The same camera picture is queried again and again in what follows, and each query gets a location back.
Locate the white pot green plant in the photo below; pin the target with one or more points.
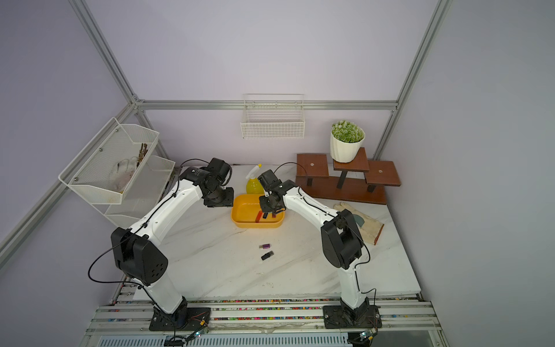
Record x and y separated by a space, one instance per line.
346 139

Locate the grey black usb flash drive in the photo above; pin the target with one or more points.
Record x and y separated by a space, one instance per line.
267 255

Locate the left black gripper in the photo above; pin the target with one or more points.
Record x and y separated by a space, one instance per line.
228 202

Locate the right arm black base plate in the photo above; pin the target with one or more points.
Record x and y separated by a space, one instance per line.
340 317

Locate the yellow plastic storage box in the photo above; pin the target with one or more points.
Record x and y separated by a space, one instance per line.
245 210

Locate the beige work glove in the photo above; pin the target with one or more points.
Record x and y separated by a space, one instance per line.
370 228

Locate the aluminium rail base frame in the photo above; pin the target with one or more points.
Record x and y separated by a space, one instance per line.
405 321

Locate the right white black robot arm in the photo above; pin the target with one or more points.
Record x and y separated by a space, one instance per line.
342 242

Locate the clear plastic bag in shelf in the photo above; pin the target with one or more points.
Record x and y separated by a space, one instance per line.
122 173

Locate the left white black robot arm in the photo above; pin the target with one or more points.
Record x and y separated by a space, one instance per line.
137 251

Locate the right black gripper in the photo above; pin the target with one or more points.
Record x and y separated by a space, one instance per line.
266 207

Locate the white mesh two-tier shelf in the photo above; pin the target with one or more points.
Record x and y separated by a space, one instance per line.
87 174

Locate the brown wooden tiered stand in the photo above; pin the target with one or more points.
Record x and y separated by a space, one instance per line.
361 180

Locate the yellow green spray bottle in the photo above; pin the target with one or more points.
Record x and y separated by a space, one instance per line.
253 186

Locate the white wire wall basket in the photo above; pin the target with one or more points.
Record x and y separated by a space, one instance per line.
273 116

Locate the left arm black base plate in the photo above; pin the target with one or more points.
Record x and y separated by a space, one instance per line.
184 319

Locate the red usb flash drive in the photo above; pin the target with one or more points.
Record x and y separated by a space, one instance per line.
259 217

